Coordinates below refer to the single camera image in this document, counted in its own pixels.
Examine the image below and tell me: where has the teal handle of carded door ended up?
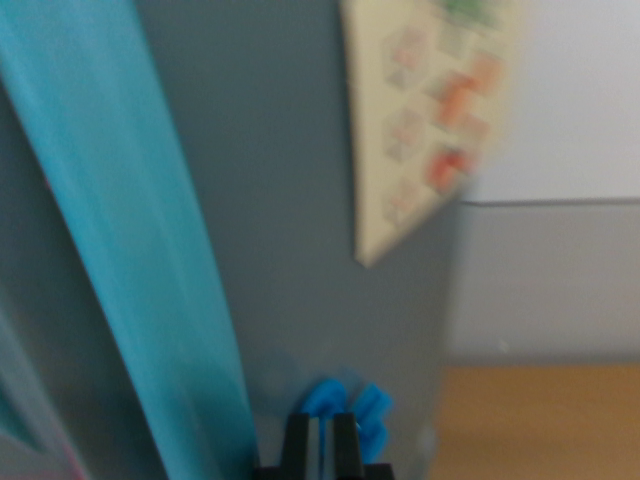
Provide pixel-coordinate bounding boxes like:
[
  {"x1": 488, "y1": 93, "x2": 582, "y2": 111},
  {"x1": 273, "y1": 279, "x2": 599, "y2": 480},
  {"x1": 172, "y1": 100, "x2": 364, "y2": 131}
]
[{"x1": 0, "y1": 0, "x2": 259, "y2": 480}]

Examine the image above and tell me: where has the grey fridge door with card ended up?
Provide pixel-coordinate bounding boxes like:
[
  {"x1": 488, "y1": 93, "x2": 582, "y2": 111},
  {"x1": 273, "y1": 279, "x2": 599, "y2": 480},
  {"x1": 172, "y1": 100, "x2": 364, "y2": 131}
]
[{"x1": 0, "y1": 0, "x2": 464, "y2": 480}]

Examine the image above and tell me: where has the cream shopping list card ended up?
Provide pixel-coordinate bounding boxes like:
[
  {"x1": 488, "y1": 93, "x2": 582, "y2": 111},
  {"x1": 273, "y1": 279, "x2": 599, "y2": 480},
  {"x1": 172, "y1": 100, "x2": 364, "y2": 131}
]
[{"x1": 339, "y1": 0, "x2": 526, "y2": 270}]

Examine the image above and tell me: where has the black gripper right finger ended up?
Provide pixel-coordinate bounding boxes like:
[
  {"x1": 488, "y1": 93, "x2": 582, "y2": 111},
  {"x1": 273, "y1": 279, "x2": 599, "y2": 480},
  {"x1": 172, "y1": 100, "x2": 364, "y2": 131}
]
[{"x1": 321, "y1": 412, "x2": 397, "y2": 480}]

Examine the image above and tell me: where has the blue ring-shaped magnet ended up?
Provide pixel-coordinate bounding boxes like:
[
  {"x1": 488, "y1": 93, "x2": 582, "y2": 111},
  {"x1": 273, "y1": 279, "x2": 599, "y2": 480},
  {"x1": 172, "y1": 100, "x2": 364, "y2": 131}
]
[{"x1": 299, "y1": 378, "x2": 396, "y2": 461}]

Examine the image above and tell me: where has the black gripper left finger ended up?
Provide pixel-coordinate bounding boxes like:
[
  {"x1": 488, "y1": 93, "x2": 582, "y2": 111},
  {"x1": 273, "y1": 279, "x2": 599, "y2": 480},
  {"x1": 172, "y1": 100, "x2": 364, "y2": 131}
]
[{"x1": 253, "y1": 412, "x2": 323, "y2": 480}]

